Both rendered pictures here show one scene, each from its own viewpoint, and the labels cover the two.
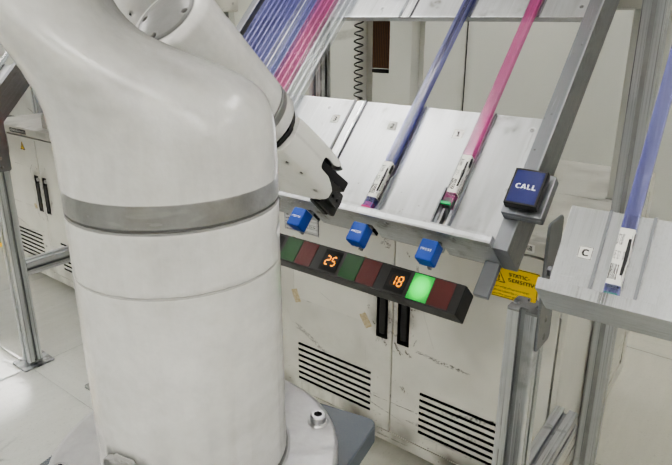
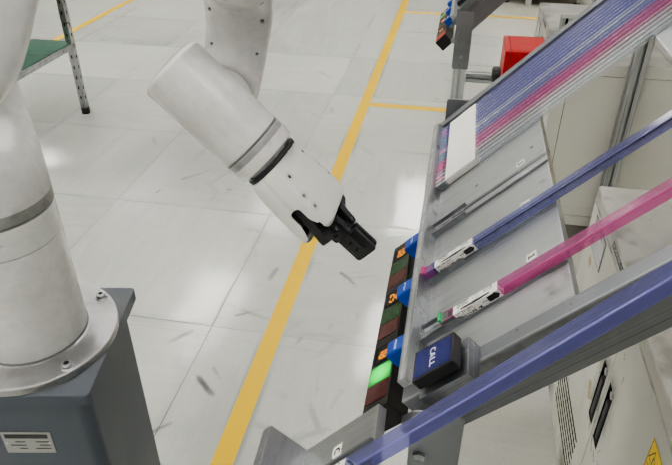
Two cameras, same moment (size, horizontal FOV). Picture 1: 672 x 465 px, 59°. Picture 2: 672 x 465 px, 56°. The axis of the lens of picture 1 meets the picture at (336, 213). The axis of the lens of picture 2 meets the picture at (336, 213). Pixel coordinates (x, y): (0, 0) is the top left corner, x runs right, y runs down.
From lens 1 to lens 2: 0.74 m
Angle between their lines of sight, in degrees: 58
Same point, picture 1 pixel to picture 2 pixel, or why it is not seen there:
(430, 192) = (460, 297)
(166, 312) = not seen: outside the picture
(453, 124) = (542, 242)
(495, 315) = not seen: outside the picture
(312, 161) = (279, 207)
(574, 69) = (651, 266)
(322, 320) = not seen: hidden behind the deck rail
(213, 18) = (170, 79)
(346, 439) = (65, 387)
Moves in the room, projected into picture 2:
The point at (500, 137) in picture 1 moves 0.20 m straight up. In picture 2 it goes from (538, 290) to (579, 102)
